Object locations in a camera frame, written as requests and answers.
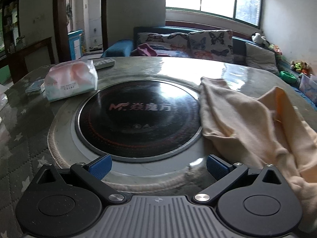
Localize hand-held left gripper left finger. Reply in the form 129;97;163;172
31;154;125;203

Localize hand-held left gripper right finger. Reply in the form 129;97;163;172
192;154;289;203

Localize cream sweater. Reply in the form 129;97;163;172
199;76;317;233

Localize hanging clothes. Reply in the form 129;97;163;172
66;2;73;25

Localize round black induction cooktop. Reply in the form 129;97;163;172
47;75;213;196

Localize soft tissue pack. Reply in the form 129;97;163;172
44;59;98;102

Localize small blue card pack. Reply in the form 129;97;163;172
25;79;46;95

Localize grey remote control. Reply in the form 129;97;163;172
92;58;116;70

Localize green bowl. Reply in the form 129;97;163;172
280;71;298;83

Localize grey cushion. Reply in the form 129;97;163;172
245;42;280;76

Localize blue corner sofa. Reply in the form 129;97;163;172
100;26;317;105

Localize floral printed seat cushion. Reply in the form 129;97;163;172
155;48;191;59

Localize large butterfly print cushion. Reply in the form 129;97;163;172
187;29;234;63

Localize clear plastic storage box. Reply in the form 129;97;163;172
298;74;317;98

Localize small blue cabinet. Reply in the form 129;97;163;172
67;29;84;59

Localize pink cloth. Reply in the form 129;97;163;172
130;43;158;57

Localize green and brown plush toys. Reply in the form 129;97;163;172
290;60;312;75

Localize pink and orange plush toy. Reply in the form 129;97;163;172
269;43;283;55

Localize dark wooden chair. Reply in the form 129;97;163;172
6;37;55;83

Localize panda plush toy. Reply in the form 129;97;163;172
251;32;269;46

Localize flat butterfly print cushion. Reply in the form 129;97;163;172
137;32;190;51

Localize dark wooden door frame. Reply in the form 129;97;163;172
53;0;109;62

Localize dark wall shelf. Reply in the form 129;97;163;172
0;0;21;55

